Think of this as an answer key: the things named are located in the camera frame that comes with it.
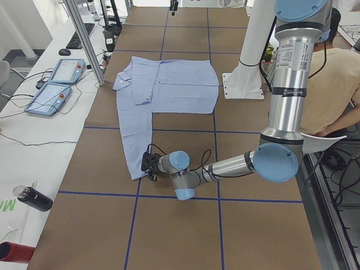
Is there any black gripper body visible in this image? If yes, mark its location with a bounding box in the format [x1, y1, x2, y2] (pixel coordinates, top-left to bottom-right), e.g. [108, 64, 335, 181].
[141, 152, 161, 175]

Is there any light blue striped shirt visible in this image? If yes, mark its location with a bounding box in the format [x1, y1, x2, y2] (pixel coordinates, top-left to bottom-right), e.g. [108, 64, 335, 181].
[113, 56, 219, 180]

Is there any lower teach pendant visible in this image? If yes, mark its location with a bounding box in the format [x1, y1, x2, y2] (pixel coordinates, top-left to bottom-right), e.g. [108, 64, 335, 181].
[24, 82, 71, 116]

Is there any teach pendant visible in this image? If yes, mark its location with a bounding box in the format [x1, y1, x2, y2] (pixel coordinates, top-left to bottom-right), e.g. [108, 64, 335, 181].
[48, 58, 86, 84]
[24, 82, 71, 116]

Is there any black water bottle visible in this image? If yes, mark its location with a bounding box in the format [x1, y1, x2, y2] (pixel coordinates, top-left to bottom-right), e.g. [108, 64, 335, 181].
[13, 185, 53, 212]

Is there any upper teach pendant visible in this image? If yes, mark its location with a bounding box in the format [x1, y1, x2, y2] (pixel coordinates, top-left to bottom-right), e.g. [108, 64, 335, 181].
[48, 58, 86, 84]

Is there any black box with label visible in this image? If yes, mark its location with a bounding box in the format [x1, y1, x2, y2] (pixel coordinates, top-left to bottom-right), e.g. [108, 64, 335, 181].
[103, 30, 115, 52]

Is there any black computer mouse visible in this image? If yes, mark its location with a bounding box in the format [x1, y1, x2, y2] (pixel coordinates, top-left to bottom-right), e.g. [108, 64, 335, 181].
[58, 48, 71, 56]

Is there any black keyboard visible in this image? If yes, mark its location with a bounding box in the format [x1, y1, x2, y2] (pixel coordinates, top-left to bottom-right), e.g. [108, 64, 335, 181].
[66, 22, 96, 50]

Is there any white chair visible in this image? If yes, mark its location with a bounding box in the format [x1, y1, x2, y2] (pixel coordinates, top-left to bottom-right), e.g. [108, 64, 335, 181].
[300, 133, 347, 154]

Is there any red cylinder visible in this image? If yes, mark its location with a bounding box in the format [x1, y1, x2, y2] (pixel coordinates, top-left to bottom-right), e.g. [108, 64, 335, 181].
[1, 241, 35, 264]

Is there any seated person beige shirt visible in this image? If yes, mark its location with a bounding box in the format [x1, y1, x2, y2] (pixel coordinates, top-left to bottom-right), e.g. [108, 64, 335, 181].
[300, 8, 359, 137]

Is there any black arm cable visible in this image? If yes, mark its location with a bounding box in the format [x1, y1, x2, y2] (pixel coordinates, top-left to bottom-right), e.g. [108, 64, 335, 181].
[147, 143, 212, 171]

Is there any aluminium frame post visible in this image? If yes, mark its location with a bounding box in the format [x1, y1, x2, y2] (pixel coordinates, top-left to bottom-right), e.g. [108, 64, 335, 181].
[64, 0, 105, 86]

